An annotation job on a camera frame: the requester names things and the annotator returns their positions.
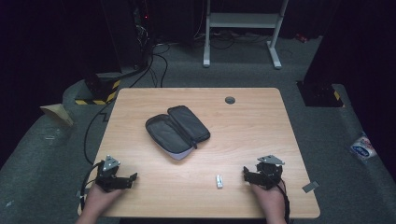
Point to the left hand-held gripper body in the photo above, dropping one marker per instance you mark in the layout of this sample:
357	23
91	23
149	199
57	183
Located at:
107	177

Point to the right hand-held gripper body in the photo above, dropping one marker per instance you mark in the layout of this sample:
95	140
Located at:
270	172

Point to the black zipper pouch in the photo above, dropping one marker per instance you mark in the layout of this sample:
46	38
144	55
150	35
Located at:
174	132

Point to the person's left hand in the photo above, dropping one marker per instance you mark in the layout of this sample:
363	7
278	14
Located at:
99	199

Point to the person's right hand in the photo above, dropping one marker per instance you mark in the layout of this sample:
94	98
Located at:
271	199

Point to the grey tape piece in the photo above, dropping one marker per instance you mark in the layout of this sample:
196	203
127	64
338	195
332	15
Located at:
310	186

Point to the cardboard piece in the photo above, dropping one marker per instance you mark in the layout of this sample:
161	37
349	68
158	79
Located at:
57	112

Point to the black yellow striped stand base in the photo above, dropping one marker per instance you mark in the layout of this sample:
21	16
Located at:
102	90

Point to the white blue plastic packet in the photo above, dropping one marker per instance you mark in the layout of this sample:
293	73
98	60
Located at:
362	149

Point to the black equipment rack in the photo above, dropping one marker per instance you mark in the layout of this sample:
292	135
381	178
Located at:
130	34

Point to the white metal stand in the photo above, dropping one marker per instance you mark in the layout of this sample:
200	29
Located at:
243	20

